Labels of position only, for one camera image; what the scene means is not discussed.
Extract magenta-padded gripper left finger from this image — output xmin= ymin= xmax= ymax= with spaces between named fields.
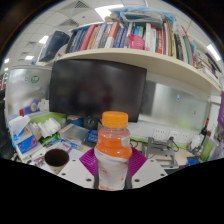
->
xmin=57 ymin=148 xmax=99 ymax=190

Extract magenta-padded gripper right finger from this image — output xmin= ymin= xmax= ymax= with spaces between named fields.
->
xmin=128 ymin=147 xmax=168 ymax=190

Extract orange-capped drink bottle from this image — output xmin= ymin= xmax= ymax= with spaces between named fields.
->
xmin=93 ymin=110 xmax=134 ymax=191

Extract floral ceramic mug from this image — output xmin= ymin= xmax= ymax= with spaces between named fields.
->
xmin=44 ymin=148 xmax=70 ymax=175

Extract grey metal laptop stand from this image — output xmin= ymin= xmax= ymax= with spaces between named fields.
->
xmin=142 ymin=136 xmax=180 ymax=169

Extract clear plastic box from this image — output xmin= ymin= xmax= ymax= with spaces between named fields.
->
xmin=59 ymin=123 xmax=90 ymax=145

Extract small blue box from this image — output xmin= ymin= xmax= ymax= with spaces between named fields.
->
xmin=85 ymin=129 xmax=100 ymax=144

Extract blue round tin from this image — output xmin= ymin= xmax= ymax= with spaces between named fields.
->
xmin=66 ymin=114 xmax=84 ymax=128

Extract white folded paper towels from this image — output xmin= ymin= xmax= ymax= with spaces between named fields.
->
xmin=28 ymin=117 xmax=63 ymax=139

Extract blue tissue pack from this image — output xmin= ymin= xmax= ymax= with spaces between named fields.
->
xmin=16 ymin=134 xmax=39 ymax=154

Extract white plastic jar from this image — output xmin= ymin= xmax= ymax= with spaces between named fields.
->
xmin=191 ymin=133 xmax=204 ymax=151

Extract dark wine bottle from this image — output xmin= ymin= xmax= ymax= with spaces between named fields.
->
xmin=199 ymin=117 xmax=210 ymax=137

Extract tissue box with white tissue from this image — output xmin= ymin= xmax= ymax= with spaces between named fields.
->
xmin=9 ymin=114 xmax=33 ymax=141

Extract black computer monitor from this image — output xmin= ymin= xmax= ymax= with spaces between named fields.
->
xmin=48 ymin=59 xmax=148 ymax=131

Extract white wall sockets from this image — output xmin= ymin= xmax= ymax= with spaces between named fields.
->
xmin=151 ymin=126 xmax=191 ymax=144

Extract blue coiled cable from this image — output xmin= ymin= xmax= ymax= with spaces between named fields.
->
xmin=185 ymin=158 xmax=201 ymax=168

